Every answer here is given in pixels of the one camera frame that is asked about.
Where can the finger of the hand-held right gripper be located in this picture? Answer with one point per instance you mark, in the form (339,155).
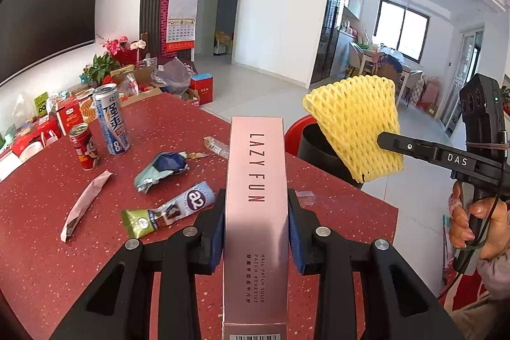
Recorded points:
(406,147)

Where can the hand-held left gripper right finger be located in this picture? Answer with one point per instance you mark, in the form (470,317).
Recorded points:
(297,244)

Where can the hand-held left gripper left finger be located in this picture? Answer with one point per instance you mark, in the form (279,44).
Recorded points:
(217,248)

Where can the small clear plastic box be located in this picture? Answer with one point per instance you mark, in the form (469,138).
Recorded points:
(306,198)

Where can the long pink cardboard box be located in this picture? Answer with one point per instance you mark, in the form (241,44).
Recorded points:
(255,204)

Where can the silver green milk pouch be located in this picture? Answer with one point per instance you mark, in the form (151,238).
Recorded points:
(171,210)

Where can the yellow foam fruit net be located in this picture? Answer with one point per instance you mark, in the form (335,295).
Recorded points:
(350,125)

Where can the black trash bin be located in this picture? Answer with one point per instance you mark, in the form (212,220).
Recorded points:
(314,149)

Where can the dark blue packet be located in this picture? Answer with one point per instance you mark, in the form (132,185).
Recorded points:
(159,172)

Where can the small brown scrap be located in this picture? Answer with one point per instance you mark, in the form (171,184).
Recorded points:
(197,155)

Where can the clear plastic wrapper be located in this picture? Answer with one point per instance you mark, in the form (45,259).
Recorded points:
(215,146)

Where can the pink paper wrapper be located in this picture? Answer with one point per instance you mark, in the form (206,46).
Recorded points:
(85,204)

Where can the person's right forearm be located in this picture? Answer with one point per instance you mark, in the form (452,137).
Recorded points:
(498,276)

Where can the person's right hand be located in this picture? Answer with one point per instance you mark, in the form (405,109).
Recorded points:
(498,220)

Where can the glass sliding door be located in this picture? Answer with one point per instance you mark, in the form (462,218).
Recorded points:
(464,85)

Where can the pink gift bags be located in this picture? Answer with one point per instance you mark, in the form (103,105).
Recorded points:
(428,95)

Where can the beige dining chair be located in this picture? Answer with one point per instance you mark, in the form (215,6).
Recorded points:
(354,57)
(415,85)

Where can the white dining table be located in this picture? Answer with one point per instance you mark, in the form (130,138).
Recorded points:
(404,67)

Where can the brown dining chair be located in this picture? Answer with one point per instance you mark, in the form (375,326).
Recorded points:
(388,69)

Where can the red plastic stool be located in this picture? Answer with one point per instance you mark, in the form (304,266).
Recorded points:
(295,135)

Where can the dark framed window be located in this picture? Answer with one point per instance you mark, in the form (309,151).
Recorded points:
(402,31)

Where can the dark glass cabinet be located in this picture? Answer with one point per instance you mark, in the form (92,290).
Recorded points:
(330,45)

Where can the red box with blue top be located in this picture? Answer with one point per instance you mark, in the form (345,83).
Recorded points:
(203,93)

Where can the tall white blue drink can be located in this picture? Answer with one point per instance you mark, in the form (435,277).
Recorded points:
(113,121)

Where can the small red drink can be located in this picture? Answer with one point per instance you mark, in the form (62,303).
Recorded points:
(84,149)

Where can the person's leg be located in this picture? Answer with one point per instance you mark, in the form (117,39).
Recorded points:
(474,312)

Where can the grey plastic bag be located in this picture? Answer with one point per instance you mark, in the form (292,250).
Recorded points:
(173,75)

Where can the brown cardboard box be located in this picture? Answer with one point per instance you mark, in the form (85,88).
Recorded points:
(143,75)

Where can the red biscuit box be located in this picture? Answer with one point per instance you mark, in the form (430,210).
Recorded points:
(69,117)

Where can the yellow bag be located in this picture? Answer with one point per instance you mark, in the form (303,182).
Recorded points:
(223,43)

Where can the red white gift box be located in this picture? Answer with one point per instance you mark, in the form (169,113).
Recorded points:
(40,137)

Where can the green leafy plant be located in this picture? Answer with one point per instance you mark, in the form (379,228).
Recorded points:
(99,67)

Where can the green label packet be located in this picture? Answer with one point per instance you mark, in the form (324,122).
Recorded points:
(41,105)

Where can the red paper-cut hanging strip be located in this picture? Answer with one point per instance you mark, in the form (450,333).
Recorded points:
(167,17)

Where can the clear bag on bench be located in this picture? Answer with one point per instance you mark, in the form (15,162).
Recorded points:
(23,107)

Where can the large black television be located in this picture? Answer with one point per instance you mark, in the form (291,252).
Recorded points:
(48,5)

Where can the red wall calendar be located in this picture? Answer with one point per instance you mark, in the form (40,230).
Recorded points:
(181,13)

